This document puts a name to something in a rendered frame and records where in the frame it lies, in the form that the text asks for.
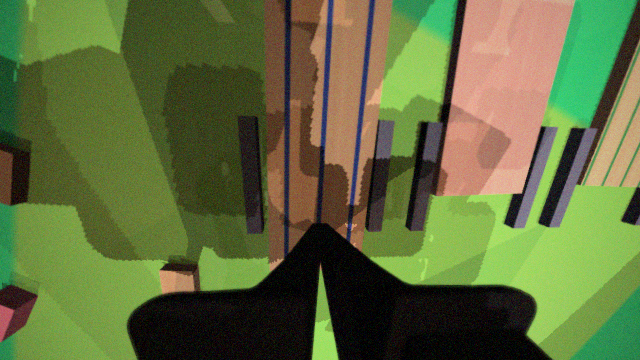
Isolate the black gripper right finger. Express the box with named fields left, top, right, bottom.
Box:
left=320, top=223, right=537, bottom=360

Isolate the pink cube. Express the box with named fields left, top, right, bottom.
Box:
left=0, top=284, right=38, bottom=342

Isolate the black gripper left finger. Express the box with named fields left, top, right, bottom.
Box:
left=127, top=223, right=322, bottom=360

